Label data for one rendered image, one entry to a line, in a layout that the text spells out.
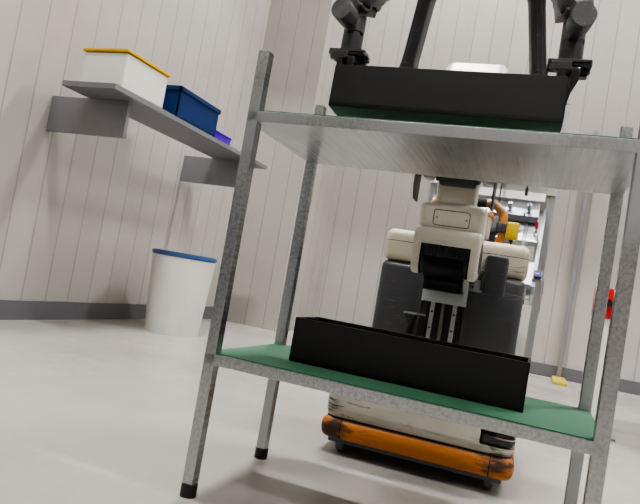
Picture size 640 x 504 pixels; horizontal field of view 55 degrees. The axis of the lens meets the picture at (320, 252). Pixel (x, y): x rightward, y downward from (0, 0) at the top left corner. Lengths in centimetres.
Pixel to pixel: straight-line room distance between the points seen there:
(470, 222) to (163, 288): 280
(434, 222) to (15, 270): 281
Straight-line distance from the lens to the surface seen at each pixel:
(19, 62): 413
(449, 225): 212
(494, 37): 716
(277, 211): 603
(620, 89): 693
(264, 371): 146
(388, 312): 239
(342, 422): 212
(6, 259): 414
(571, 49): 168
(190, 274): 443
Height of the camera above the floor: 57
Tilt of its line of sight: 2 degrees up
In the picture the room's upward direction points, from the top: 10 degrees clockwise
